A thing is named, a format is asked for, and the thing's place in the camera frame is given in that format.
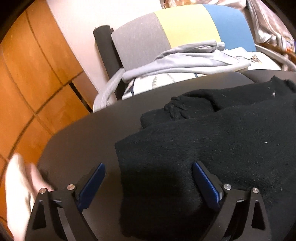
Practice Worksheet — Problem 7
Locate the black knit sweater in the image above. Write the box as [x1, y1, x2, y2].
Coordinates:
[115, 77, 295, 240]

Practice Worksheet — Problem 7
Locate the white printed cushion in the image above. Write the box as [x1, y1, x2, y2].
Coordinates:
[122, 47, 281, 99]

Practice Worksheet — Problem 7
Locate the light grey hoodie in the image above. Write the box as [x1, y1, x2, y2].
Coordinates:
[93, 39, 251, 112]

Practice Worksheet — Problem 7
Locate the grey yellow blue chair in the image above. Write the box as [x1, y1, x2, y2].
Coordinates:
[93, 4, 295, 104]

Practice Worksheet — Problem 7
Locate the pink floral curtain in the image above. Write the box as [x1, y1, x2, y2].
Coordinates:
[160, 1, 295, 51]

